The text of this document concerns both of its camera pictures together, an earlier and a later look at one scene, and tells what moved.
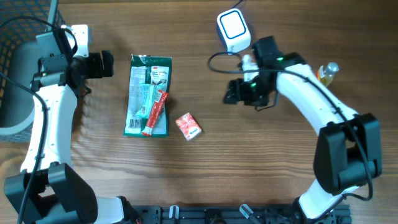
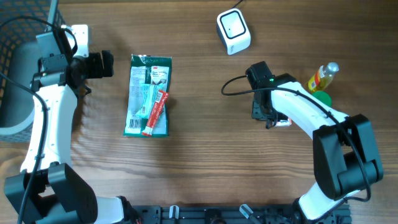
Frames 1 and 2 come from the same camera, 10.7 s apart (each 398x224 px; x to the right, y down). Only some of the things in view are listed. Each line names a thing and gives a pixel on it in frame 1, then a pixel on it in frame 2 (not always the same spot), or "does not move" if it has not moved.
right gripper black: [236, 88] → [257, 114]
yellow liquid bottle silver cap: [326, 73] does not move
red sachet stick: [161, 98] does not move
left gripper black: [97, 72] does not move
